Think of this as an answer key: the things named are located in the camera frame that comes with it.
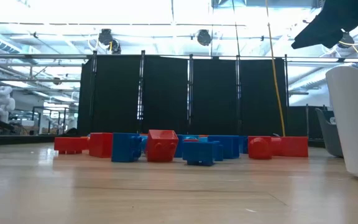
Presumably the black folding room divider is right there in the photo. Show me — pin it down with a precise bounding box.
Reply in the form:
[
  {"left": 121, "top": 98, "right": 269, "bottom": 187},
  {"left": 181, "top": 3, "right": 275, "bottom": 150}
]
[{"left": 77, "top": 49, "right": 288, "bottom": 140}]

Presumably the white plastic tray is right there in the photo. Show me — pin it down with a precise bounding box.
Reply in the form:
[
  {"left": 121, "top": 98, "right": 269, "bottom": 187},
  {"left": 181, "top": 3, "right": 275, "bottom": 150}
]
[{"left": 325, "top": 64, "right": 358, "bottom": 181}]

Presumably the small blue building block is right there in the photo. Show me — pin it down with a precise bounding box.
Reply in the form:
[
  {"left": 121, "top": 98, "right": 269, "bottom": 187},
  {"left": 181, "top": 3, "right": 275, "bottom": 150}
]
[
  {"left": 111, "top": 133, "right": 143, "bottom": 163},
  {"left": 239, "top": 136, "right": 249, "bottom": 154},
  {"left": 182, "top": 141, "right": 216, "bottom": 167},
  {"left": 213, "top": 141, "right": 224, "bottom": 162}
]

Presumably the teal plastic tray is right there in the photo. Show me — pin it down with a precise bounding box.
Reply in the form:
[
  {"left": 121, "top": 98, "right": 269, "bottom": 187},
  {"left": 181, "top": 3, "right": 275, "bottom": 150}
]
[{"left": 314, "top": 108, "right": 344, "bottom": 158}]

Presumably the large red building block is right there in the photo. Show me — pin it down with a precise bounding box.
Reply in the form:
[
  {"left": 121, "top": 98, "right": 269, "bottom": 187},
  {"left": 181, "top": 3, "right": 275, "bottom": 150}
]
[{"left": 271, "top": 136, "right": 309, "bottom": 158}]

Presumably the white robot figure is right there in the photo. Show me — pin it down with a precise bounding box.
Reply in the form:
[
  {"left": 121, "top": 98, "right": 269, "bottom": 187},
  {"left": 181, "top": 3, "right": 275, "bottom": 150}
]
[{"left": 0, "top": 85, "right": 16, "bottom": 124}]

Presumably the medium red building block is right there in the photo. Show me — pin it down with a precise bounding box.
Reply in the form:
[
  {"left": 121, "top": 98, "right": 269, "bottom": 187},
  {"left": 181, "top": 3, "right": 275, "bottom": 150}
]
[
  {"left": 248, "top": 136, "right": 273, "bottom": 161},
  {"left": 88, "top": 133, "right": 114, "bottom": 159}
]

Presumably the black ceiling cable reel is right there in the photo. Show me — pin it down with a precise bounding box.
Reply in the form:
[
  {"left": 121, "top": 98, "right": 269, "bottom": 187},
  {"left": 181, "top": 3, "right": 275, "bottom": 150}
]
[
  {"left": 98, "top": 27, "right": 122, "bottom": 55},
  {"left": 196, "top": 29, "right": 213, "bottom": 47},
  {"left": 337, "top": 32, "right": 356, "bottom": 49}
]

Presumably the grey metal railing pipe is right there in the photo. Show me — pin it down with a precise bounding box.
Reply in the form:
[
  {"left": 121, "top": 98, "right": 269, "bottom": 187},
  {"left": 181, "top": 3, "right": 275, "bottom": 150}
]
[{"left": 0, "top": 52, "right": 358, "bottom": 63}]

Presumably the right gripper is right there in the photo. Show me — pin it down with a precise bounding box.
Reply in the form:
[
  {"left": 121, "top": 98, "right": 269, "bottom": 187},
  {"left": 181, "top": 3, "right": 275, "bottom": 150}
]
[{"left": 291, "top": 0, "right": 358, "bottom": 50}]

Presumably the black perforated computer case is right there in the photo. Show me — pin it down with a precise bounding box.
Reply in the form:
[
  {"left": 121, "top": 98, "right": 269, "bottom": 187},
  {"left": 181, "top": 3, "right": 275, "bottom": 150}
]
[{"left": 287, "top": 105, "right": 335, "bottom": 141}]

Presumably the medium blue building block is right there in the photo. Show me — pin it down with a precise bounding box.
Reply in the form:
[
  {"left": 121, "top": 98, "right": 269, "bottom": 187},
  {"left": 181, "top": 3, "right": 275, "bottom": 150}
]
[
  {"left": 208, "top": 135, "right": 241, "bottom": 160},
  {"left": 173, "top": 134, "right": 186, "bottom": 158}
]

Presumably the yellow hanging cable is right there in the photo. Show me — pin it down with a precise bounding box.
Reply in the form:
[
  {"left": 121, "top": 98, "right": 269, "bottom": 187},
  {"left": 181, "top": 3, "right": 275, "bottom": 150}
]
[{"left": 265, "top": 0, "right": 287, "bottom": 138}]

